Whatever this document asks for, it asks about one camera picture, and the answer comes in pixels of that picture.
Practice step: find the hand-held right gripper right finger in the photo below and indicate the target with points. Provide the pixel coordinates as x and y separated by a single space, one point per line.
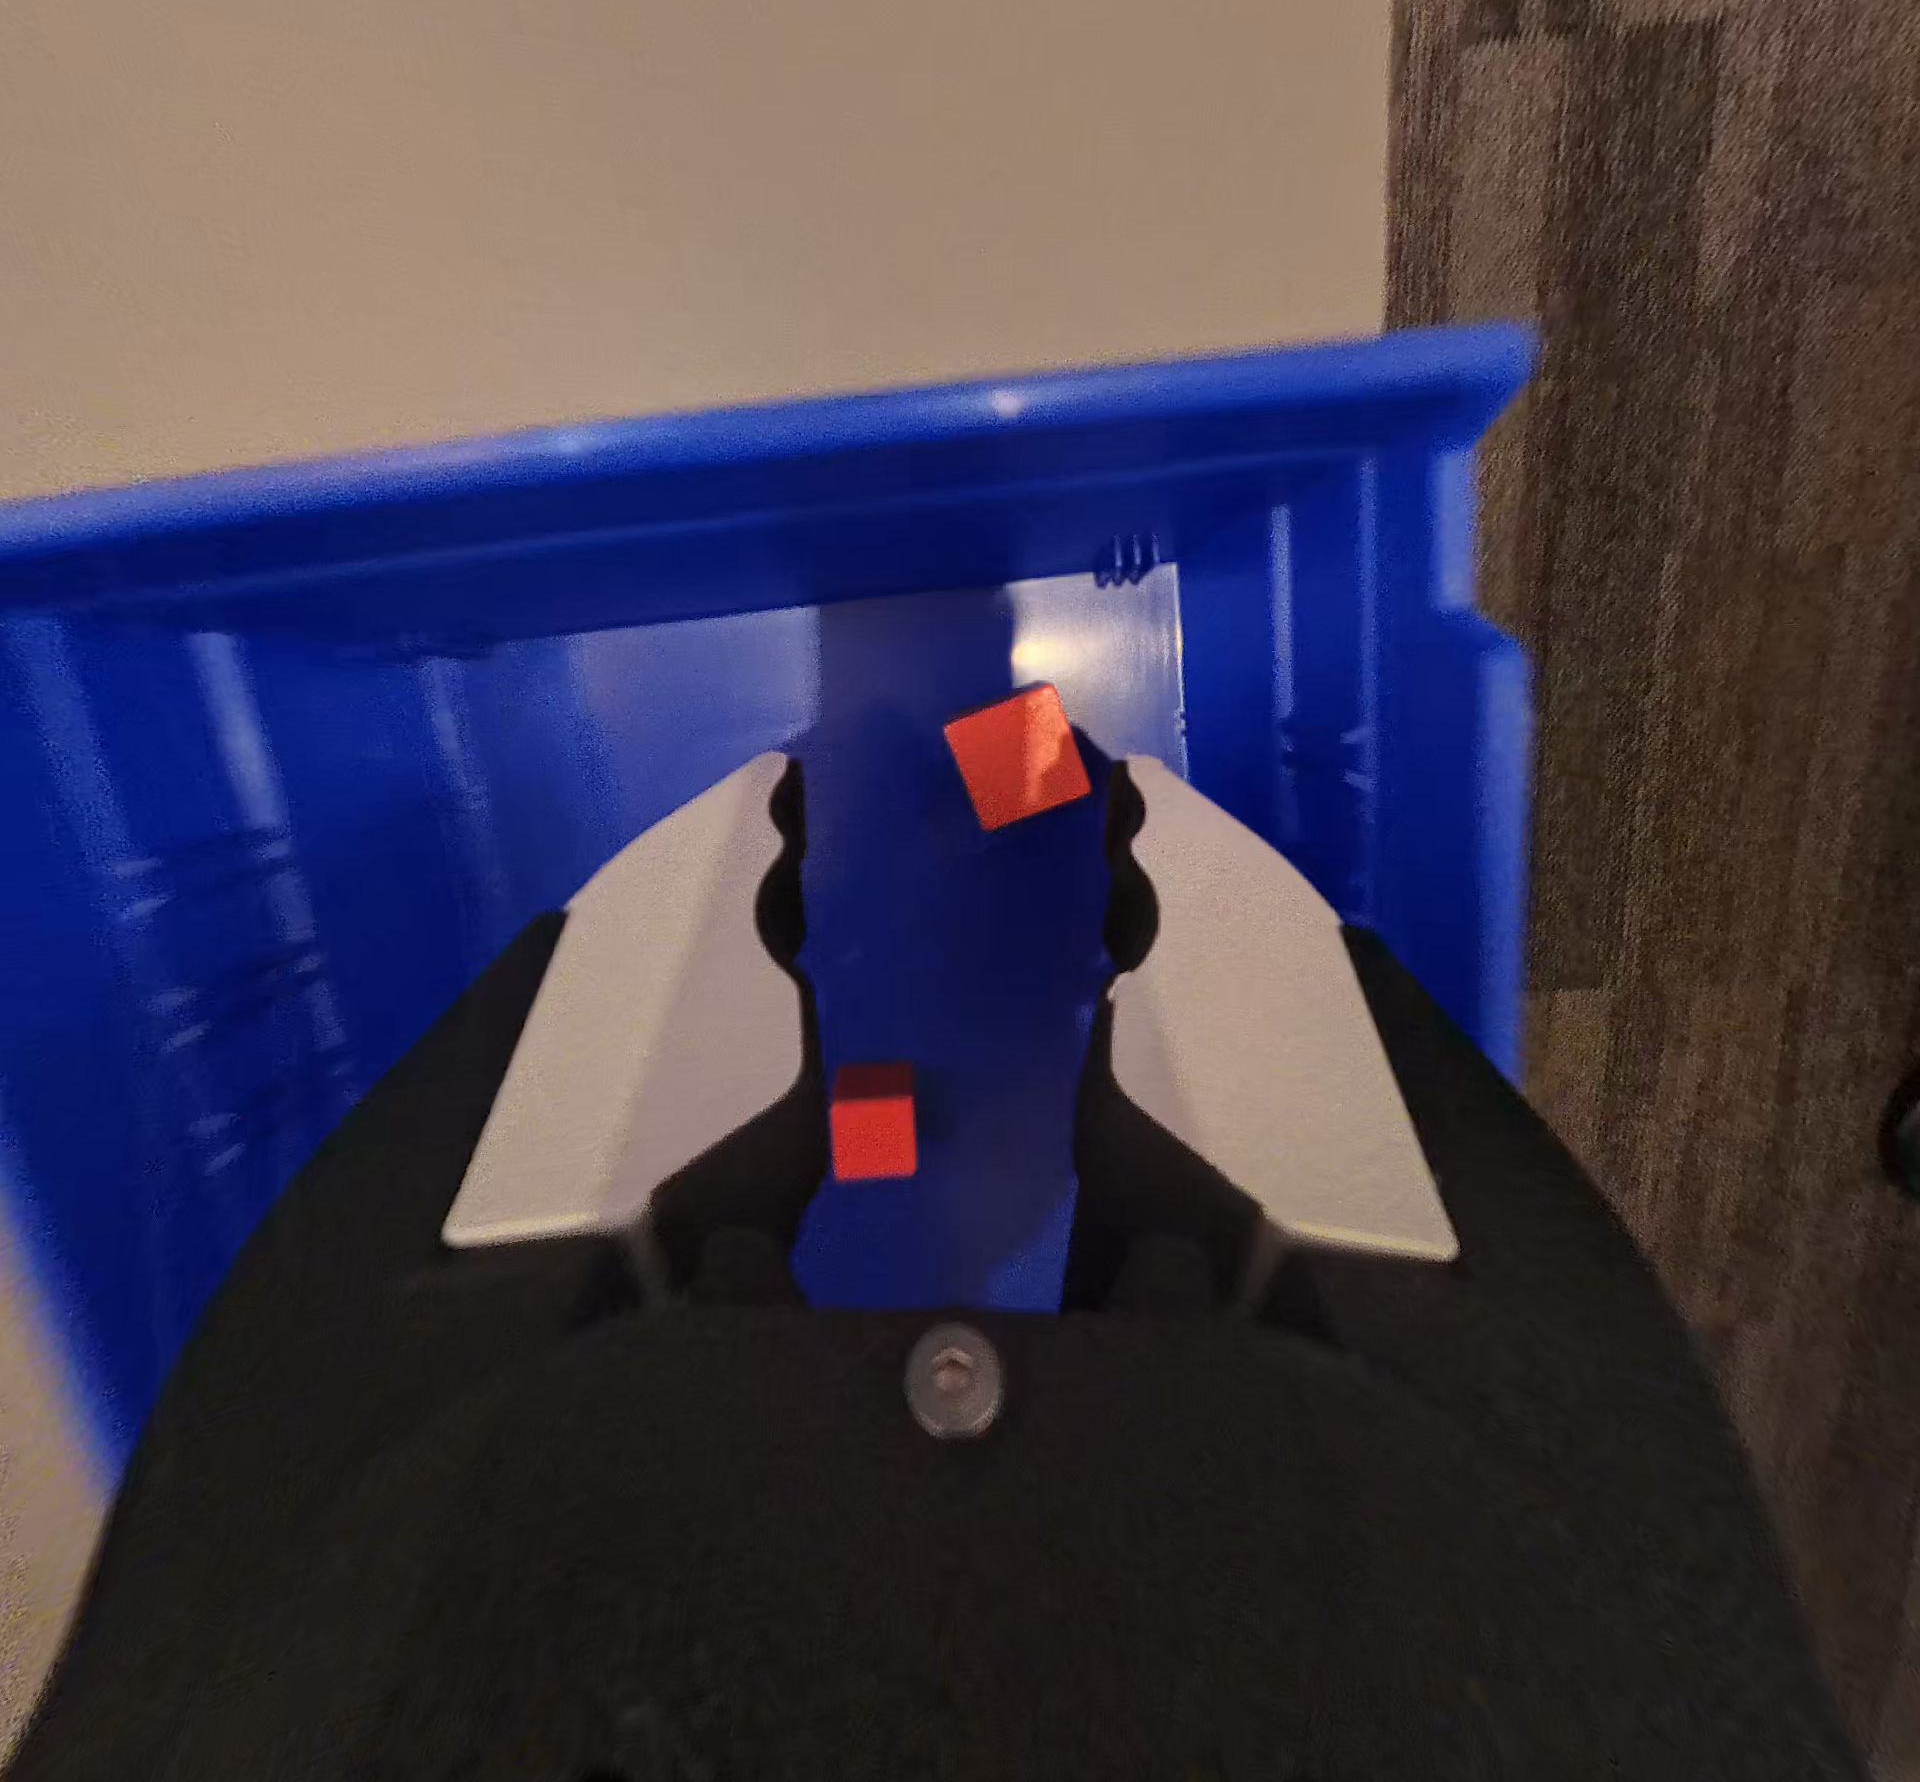
1274 1062

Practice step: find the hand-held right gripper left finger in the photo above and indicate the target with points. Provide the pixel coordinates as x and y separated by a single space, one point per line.
602 1062

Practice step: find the blue plastic bin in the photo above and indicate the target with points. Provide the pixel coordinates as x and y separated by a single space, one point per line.
377 763

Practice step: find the red wooden cube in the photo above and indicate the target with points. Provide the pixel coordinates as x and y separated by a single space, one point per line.
872 1137
1015 758

